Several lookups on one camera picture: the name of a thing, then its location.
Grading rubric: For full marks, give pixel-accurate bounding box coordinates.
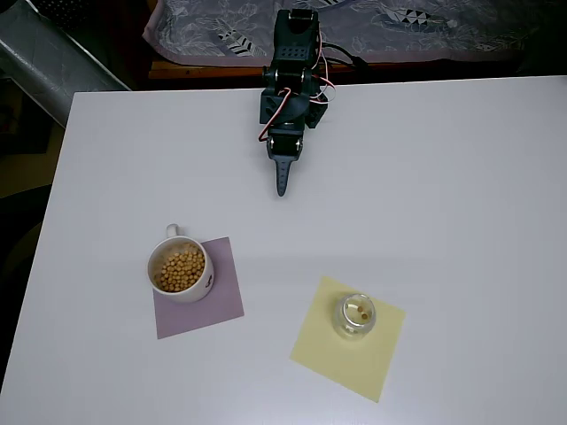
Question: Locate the glass jar of beans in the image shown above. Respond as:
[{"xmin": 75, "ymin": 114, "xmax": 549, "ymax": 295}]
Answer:
[{"xmin": 331, "ymin": 292, "xmax": 378, "ymax": 342}]

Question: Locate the white ceramic mug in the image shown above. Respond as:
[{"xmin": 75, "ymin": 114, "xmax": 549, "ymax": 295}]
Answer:
[{"xmin": 146, "ymin": 223, "xmax": 217, "ymax": 305}]

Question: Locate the purple paper square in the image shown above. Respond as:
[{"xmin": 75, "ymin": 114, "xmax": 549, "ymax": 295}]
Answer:
[{"xmin": 151, "ymin": 236, "xmax": 246, "ymax": 341}]

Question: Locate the patterned blue grey bedsheet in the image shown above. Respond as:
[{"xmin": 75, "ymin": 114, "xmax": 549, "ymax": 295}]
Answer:
[{"xmin": 142, "ymin": 0, "xmax": 529, "ymax": 69}]

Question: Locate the yellow paper square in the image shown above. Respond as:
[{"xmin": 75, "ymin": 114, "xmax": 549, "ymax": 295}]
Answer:
[{"xmin": 289, "ymin": 275, "xmax": 408, "ymax": 405}]

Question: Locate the brown wooden bed frame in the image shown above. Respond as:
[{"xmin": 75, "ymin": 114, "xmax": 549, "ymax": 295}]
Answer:
[{"xmin": 147, "ymin": 58, "xmax": 448, "ymax": 81}]

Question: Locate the black cable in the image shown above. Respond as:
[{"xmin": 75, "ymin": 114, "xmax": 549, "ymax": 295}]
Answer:
[
  {"xmin": 321, "ymin": 41, "xmax": 369, "ymax": 68},
  {"xmin": 322, "ymin": 45, "xmax": 369, "ymax": 71}
]

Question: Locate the silver foil wrapped duct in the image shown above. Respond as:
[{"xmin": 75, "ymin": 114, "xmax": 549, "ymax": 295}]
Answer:
[{"xmin": 0, "ymin": 0, "xmax": 132, "ymax": 130}]

